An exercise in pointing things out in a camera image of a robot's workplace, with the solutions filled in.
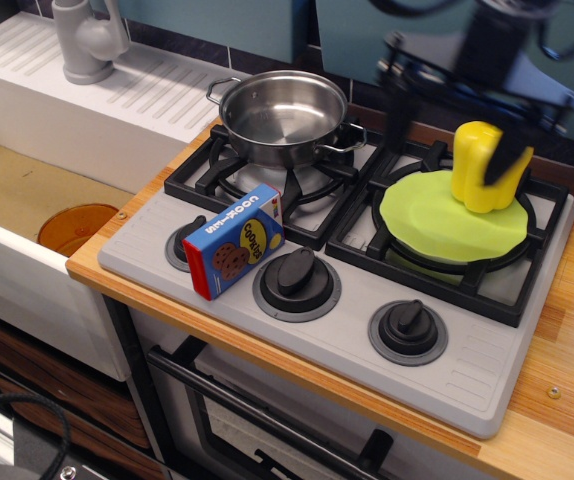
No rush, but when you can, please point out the blue cookie box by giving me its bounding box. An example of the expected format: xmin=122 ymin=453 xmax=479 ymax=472
xmin=183 ymin=184 xmax=285 ymax=301

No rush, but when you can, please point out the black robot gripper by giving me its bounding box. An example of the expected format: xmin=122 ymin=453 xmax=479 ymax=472
xmin=378 ymin=14 xmax=574 ymax=186

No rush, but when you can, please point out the stainless steel pot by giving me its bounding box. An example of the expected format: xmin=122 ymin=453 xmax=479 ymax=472
xmin=206 ymin=70 xmax=367 ymax=169

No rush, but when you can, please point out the oven door with handle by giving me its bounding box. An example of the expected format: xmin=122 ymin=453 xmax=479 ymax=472
xmin=146 ymin=336 xmax=486 ymax=479

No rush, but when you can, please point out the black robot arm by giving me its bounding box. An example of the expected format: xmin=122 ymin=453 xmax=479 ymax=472
xmin=379 ymin=1 xmax=574 ymax=185

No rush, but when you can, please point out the grey toy stove top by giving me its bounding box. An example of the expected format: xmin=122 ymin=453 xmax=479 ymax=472
xmin=98 ymin=186 xmax=546 ymax=438

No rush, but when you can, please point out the black stove knob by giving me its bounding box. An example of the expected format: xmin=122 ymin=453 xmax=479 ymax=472
xmin=165 ymin=215 xmax=206 ymax=273
xmin=368 ymin=299 xmax=448 ymax=367
xmin=253 ymin=247 xmax=342 ymax=323

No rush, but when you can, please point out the grey toy faucet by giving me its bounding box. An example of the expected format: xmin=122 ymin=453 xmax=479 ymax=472
xmin=52 ymin=0 xmax=130 ymax=85

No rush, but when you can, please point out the lime green plate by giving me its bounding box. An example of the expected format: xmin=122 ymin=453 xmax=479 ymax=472
xmin=379 ymin=170 xmax=528 ymax=263

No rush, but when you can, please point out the right black stove knob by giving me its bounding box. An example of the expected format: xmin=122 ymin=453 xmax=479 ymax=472
xmin=368 ymin=299 xmax=448 ymax=367

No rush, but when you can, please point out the white toy sink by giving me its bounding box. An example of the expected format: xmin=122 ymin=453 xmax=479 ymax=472
xmin=0 ymin=13 xmax=227 ymax=381

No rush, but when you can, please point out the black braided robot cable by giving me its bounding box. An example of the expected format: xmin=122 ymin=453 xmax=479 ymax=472
xmin=366 ymin=0 xmax=574 ymax=61

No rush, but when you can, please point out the right black burner grate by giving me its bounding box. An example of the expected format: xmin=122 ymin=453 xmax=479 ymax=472
xmin=325 ymin=141 xmax=574 ymax=327

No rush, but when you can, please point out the black burner grate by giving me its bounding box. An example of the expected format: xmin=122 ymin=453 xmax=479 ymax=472
xmin=325 ymin=141 xmax=574 ymax=327
xmin=164 ymin=125 xmax=381 ymax=250

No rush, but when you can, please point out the black braided foreground cable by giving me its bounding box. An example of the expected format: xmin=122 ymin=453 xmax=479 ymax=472
xmin=0 ymin=392 xmax=72 ymax=480

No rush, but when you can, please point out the left black stove knob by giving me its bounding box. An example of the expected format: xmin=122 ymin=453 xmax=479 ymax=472
xmin=165 ymin=215 xmax=206 ymax=273

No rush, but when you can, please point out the wooden drawer cabinet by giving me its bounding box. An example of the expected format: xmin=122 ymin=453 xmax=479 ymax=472
xmin=0 ymin=304 xmax=168 ymax=480

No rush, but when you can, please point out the middle black stove knob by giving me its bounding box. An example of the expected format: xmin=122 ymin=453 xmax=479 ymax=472
xmin=253 ymin=247 xmax=342 ymax=323

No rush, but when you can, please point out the yellow toy bell pepper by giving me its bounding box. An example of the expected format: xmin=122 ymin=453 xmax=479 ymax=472
xmin=451 ymin=121 xmax=534 ymax=214

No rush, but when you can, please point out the left black burner grate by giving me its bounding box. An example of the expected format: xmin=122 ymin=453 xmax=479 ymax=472
xmin=164 ymin=125 xmax=381 ymax=250

